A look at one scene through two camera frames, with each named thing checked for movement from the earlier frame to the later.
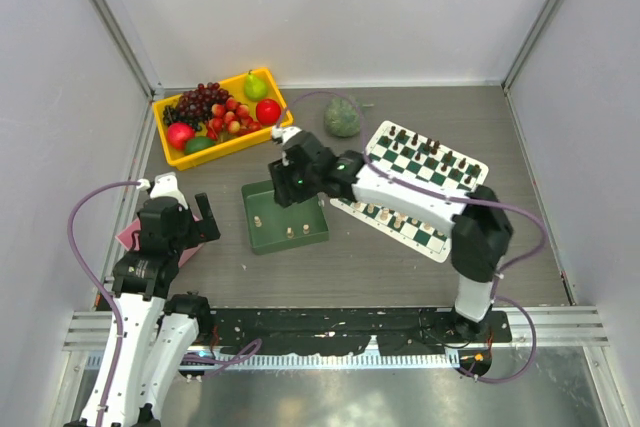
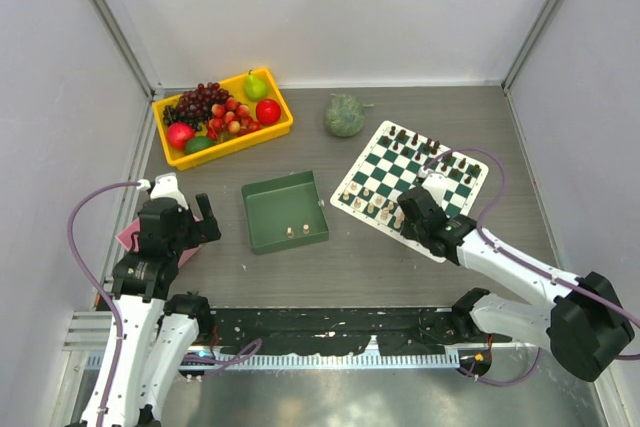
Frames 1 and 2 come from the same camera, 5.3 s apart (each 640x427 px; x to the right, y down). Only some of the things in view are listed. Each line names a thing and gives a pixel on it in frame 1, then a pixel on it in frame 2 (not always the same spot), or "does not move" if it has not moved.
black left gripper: (206, 226) does not move
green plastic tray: (272, 227) does not move
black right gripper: (286, 193) to (407, 230)
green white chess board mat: (398, 150) does not move
